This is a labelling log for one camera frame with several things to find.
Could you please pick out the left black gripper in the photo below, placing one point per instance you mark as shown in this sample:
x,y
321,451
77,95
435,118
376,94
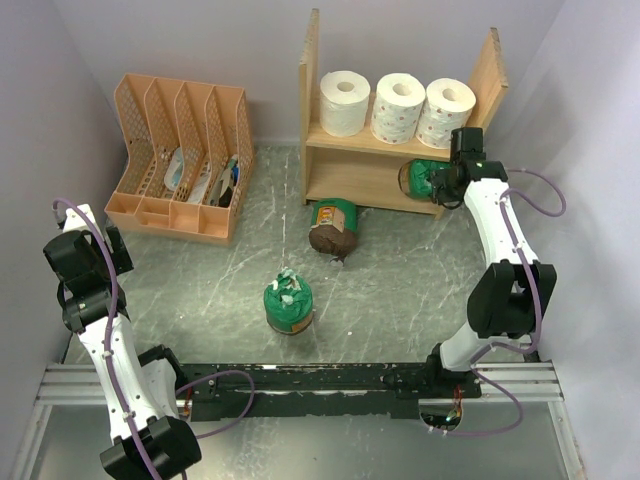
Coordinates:
x,y
122,263

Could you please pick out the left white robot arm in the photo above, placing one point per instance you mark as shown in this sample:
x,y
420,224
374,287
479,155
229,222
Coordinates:
x,y
149,440

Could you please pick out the brown roll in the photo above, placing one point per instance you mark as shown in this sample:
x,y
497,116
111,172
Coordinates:
x,y
333,229

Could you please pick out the orange plastic file organizer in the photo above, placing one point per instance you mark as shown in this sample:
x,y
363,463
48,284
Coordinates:
x,y
209,123

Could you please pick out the green roll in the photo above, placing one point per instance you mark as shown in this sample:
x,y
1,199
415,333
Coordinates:
x,y
414,178
288,303

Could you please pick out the stationery in organizer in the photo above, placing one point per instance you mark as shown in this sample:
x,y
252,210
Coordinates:
x,y
220,194

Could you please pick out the white roll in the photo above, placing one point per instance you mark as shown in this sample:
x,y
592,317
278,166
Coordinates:
x,y
344,100
397,107
448,106

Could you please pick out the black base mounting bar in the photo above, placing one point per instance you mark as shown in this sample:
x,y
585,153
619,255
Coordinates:
x,y
397,390

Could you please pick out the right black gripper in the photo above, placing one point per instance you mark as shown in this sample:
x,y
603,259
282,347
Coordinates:
x,y
438,193

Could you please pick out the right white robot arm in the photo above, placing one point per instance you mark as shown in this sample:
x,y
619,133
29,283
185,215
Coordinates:
x,y
506,308

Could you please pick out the wooden two-tier shelf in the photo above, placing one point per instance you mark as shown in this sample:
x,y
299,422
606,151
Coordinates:
x,y
362,169

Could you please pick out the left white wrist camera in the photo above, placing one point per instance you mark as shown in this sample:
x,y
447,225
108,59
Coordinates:
x,y
80,218

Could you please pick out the aluminium rail frame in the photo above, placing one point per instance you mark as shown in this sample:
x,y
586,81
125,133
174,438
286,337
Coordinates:
x,y
517,429

